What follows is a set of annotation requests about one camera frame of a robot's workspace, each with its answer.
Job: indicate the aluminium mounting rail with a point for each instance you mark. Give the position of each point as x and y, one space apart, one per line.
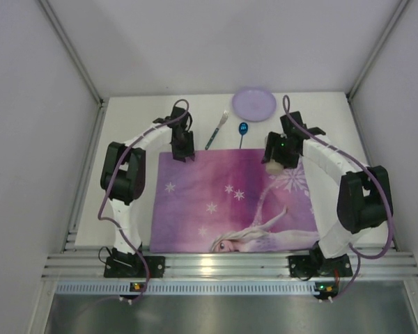
85 264

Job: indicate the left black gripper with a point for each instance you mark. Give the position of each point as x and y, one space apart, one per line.
182 150

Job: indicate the perforated cable duct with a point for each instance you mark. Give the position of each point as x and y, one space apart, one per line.
188 288

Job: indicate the left aluminium frame post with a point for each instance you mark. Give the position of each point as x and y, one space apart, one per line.
54 21

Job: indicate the blue metallic spoon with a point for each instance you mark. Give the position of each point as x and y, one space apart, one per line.
242 129

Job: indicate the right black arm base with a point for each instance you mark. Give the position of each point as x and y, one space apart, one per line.
304 267

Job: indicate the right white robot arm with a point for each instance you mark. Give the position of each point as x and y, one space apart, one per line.
364 201

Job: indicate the fork with teal handle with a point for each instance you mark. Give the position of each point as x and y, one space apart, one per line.
222 121

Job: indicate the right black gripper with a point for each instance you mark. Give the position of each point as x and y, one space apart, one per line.
280 157

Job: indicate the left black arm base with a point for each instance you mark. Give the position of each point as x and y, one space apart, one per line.
133 267

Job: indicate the beige paper cup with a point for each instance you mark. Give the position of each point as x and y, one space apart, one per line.
273 168

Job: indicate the aluminium frame post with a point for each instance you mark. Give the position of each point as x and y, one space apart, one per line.
384 36
54 21

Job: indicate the right aluminium frame post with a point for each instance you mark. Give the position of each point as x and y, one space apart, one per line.
384 36

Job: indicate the lilac plastic plate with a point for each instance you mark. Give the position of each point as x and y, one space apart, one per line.
254 104

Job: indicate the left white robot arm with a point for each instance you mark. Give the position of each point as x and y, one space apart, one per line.
124 170

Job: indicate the purple printed placemat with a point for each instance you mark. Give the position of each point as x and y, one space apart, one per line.
224 201

